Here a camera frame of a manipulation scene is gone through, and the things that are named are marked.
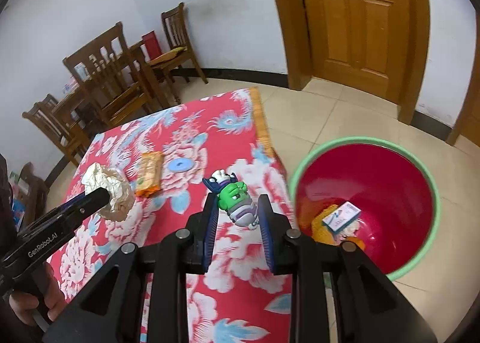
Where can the red floral tablecloth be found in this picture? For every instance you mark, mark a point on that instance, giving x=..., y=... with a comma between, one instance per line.
x=238, y=300

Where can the white paper ball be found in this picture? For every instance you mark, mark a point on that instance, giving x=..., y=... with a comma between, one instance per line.
x=121, y=196

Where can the red box on table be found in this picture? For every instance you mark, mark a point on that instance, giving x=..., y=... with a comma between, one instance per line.
x=152, y=45

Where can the left hand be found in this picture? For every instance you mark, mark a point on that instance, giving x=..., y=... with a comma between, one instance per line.
x=23, y=303

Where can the yellow foam fruit net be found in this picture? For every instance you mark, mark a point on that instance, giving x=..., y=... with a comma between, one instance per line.
x=320, y=233

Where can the red bin green rim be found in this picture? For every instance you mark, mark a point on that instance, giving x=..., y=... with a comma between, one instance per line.
x=399, y=201

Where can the orange snack wrapper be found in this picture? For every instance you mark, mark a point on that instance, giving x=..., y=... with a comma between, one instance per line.
x=149, y=174

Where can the small blue white box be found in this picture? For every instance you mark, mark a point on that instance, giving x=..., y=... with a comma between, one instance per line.
x=341, y=217

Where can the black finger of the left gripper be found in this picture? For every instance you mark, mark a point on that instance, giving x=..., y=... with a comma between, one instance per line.
x=80, y=207

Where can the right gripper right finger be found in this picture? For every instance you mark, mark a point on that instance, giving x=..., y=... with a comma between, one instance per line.
x=290, y=252

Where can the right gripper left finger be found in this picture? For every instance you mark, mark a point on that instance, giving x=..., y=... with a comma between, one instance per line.
x=187, y=250

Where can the wooden chair far left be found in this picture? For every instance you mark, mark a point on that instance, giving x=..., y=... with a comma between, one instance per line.
x=66, y=136

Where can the wooden chair with cushion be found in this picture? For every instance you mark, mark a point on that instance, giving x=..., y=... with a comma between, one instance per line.
x=181, y=49

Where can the wooden dining table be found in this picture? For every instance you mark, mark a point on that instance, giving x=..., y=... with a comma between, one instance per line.
x=116, y=89

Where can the green robot toy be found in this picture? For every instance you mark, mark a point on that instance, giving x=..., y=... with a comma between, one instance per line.
x=233, y=198

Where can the wooden chair near table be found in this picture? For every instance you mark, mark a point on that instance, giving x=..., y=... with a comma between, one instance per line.
x=108, y=46

